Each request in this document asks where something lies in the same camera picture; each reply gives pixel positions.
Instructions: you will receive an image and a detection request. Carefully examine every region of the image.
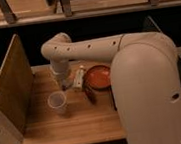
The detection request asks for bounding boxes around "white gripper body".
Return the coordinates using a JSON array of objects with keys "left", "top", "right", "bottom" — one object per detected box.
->
[{"left": 50, "top": 60, "right": 73, "bottom": 90}]

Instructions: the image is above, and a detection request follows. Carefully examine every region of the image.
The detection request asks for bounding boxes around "white sponge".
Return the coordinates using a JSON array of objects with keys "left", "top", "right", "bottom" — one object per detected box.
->
[{"left": 73, "top": 66, "right": 85, "bottom": 89}]

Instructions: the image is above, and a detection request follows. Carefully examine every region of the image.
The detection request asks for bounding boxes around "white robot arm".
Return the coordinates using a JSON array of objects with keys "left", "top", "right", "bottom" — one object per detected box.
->
[{"left": 41, "top": 31, "right": 181, "bottom": 144}]

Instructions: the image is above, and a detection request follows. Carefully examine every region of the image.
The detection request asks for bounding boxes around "blue and red packet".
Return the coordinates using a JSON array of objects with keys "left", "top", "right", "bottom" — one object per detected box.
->
[{"left": 84, "top": 86, "right": 96, "bottom": 104}]

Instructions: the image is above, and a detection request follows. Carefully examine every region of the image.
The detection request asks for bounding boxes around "orange plate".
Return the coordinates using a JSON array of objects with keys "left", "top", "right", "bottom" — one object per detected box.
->
[{"left": 84, "top": 65, "right": 111, "bottom": 91}]

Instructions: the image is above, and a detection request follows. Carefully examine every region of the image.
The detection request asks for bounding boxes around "left wooden divider panel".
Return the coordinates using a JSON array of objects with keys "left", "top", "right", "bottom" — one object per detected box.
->
[{"left": 0, "top": 34, "right": 34, "bottom": 139}]

